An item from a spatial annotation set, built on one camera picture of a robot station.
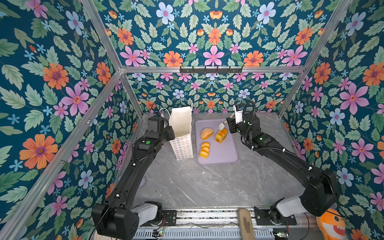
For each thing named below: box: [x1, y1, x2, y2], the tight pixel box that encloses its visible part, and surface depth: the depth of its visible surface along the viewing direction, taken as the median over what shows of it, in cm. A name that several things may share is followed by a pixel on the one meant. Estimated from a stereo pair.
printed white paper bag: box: [169, 106, 194, 161], surface depth 85 cm
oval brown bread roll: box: [200, 127, 214, 140], surface depth 106 cm
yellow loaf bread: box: [215, 128, 229, 144], surface depth 101 cm
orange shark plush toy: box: [316, 208, 348, 240], surface depth 66 cm
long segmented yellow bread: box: [199, 142, 211, 159], surface depth 97 cm
